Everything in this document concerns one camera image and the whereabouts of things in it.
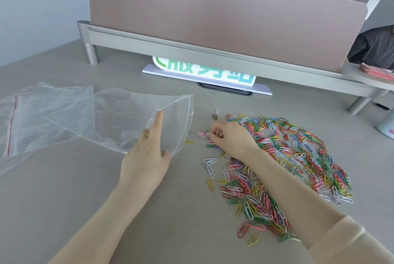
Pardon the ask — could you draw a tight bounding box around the person's right hand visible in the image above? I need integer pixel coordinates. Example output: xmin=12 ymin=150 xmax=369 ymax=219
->
xmin=208 ymin=120 xmax=262 ymax=163

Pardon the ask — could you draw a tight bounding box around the pale blue cup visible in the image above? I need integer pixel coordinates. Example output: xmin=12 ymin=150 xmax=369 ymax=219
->
xmin=375 ymin=113 xmax=394 ymax=139

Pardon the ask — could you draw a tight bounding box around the white sign with green letters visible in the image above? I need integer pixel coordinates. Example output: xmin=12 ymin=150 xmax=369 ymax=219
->
xmin=142 ymin=55 xmax=273 ymax=96

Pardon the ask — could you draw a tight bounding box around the person's left forearm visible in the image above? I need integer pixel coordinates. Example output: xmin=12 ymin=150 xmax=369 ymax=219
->
xmin=49 ymin=179 xmax=161 ymax=264

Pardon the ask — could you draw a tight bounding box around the beige desk divider panel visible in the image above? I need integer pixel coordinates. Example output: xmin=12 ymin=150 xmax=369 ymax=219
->
xmin=88 ymin=0 xmax=369 ymax=72

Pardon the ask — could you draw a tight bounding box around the person's right forearm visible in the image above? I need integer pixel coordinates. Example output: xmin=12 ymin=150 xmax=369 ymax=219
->
xmin=246 ymin=147 xmax=394 ymax=264

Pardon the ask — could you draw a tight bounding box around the pile of coloured paper clips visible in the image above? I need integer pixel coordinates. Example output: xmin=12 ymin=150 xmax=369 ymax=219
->
xmin=186 ymin=108 xmax=354 ymax=247

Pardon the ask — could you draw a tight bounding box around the beige sweater sleeve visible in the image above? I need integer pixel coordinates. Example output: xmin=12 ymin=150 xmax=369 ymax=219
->
xmin=308 ymin=215 xmax=394 ymax=264

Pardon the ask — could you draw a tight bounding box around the clear plastic zip bag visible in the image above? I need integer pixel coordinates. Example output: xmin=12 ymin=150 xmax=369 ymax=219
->
xmin=42 ymin=87 xmax=195 ymax=158

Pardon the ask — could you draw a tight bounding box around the grey metal divider frame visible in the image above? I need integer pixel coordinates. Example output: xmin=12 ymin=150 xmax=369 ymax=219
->
xmin=77 ymin=20 xmax=389 ymax=116

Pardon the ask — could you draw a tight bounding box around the person's left hand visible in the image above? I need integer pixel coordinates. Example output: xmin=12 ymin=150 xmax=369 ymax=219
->
xmin=118 ymin=110 xmax=172 ymax=193

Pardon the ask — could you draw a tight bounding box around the black cable grommet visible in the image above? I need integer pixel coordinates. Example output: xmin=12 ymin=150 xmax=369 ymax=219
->
xmin=197 ymin=82 xmax=253 ymax=96

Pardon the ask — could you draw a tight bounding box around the stack of pink packets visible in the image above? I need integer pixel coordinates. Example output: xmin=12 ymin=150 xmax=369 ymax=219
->
xmin=360 ymin=63 xmax=394 ymax=80

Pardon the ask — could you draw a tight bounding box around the clear zip bag red stripe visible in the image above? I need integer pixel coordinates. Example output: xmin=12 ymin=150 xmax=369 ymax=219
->
xmin=0 ymin=81 xmax=94 ymax=178

